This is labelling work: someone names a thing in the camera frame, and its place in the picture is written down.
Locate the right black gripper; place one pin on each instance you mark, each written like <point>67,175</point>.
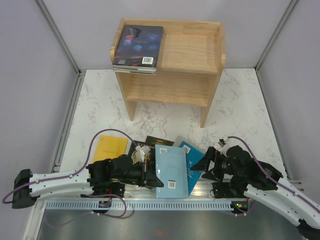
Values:
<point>218,176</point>

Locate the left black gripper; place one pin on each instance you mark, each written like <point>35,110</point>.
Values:
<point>149,178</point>

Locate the blue Jules Verne book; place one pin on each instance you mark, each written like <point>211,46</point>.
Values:
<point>193,156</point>

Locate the light blue thin book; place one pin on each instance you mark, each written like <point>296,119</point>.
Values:
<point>171,170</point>

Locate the navy blue hardcover book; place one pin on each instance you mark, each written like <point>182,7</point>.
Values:
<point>135,69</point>

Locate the dark purple planets book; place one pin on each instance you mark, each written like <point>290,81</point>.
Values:
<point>138,46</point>

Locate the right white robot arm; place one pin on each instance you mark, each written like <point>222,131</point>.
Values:
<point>236,171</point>

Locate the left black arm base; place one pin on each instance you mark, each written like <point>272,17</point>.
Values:
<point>115,188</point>

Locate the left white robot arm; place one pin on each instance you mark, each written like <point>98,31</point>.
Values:
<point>96,179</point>

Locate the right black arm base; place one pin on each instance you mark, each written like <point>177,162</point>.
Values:
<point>222,191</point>

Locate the black Moon and Sixpence book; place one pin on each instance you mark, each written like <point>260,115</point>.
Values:
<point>132,149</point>

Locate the green forest cover book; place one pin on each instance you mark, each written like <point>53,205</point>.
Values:
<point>151,142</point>

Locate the white Great Gatsby book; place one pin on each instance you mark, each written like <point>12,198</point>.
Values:
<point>178,141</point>

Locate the yellow paperback book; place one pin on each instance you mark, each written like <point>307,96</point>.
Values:
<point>109,147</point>

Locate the wooden two-tier shelf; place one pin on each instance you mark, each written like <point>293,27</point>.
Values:
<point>191,60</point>

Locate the aluminium front rail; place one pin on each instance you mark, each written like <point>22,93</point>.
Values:
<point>202,190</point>

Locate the slotted grey cable duct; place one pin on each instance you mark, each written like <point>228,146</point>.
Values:
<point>141,205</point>

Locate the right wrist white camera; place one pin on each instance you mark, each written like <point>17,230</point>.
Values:
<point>224,144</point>

